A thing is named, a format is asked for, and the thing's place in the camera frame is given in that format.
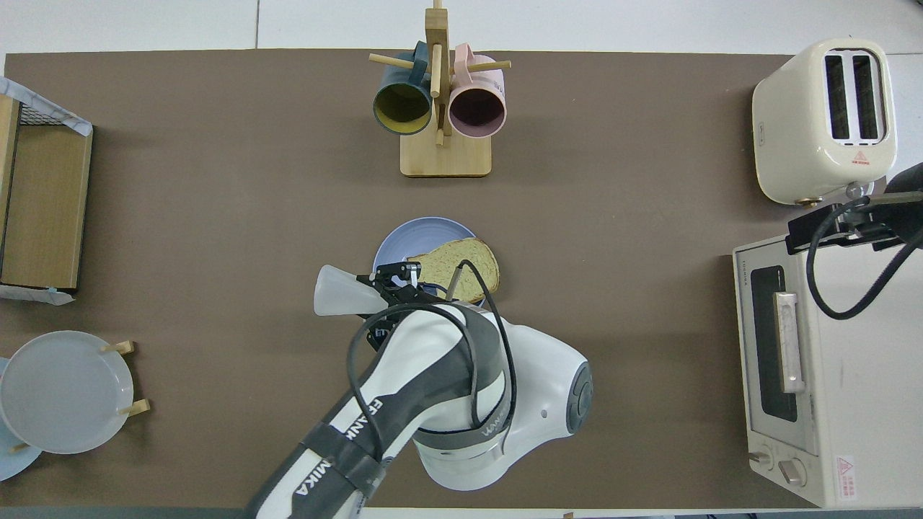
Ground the white toaster oven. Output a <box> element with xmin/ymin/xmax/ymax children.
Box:
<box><xmin>732</xmin><ymin>231</ymin><xmax>923</xmax><ymax>509</ymax></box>

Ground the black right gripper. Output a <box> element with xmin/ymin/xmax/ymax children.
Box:
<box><xmin>786</xmin><ymin>162</ymin><xmax>923</xmax><ymax>255</ymax></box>

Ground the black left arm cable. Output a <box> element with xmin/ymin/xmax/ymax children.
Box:
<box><xmin>348</xmin><ymin>259</ymin><xmax>517</xmax><ymax>462</ymax></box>

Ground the translucent squeeze bottle blue cap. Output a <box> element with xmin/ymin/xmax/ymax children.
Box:
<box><xmin>313</xmin><ymin>265</ymin><xmax>387</xmax><ymax>318</ymax></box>

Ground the wooden mug tree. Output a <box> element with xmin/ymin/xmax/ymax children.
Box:
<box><xmin>368</xmin><ymin>0</ymin><xmax>512</xmax><ymax>178</ymax></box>

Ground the pale cloth strip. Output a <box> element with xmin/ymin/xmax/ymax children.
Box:
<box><xmin>0</xmin><ymin>283</ymin><xmax>76</xmax><ymax>306</ymax></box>

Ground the brown table mat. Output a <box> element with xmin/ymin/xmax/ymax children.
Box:
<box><xmin>0</xmin><ymin>49</ymin><xmax>889</xmax><ymax>510</ymax></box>

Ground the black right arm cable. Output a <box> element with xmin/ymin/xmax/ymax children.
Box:
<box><xmin>806</xmin><ymin>196</ymin><xmax>923</xmax><ymax>320</ymax></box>

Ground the pink mug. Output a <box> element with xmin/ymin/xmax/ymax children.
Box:
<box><xmin>448</xmin><ymin>43</ymin><xmax>508</xmax><ymax>140</ymax></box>

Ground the cream two-slot toaster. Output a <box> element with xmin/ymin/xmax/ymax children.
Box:
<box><xmin>751</xmin><ymin>37</ymin><xmax>898</xmax><ymax>206</ymax></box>

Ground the dark teal mug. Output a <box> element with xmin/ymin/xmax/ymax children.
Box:
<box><xmin>372</xmin><ymin>41</ymin><xmax>433</xmax><ymax>136</ymax></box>

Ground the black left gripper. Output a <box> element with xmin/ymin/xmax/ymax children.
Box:
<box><xmin>358</xmin><ymin>262</ymin><xmax>435</xmax><ymax>352</ymax></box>

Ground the grey round plate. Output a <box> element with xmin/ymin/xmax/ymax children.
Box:
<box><xmin>0</xmin><ymin>330</ymin><xmax>135</xmax><ymax>455</ymax></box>

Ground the light blue round plate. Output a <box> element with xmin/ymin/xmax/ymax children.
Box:
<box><xmin>0</xmin><ymin>357</ymin><xmax>43</xmax><ymax>482</ymax></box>

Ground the wooden plate rack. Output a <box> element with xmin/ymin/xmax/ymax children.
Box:
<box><xmin>9</xmin><ymin>341</ymin><xmax>151</xmax><ymax>453</ymax></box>

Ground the toasted bread slice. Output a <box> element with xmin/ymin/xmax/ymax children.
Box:
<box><xmin>406</xmin><ymin>238</ymin><xmax>500</xmax><ymax>303</ymax></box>

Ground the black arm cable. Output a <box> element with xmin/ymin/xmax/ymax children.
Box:
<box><xmin>806</xmin><ymin>196</ymin><xmax>923</xmax><ymax>320</ymax></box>
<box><xmin>348</xmin><ymin>259</ymin><xmax>517</xmax><ymax>462</ymax></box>

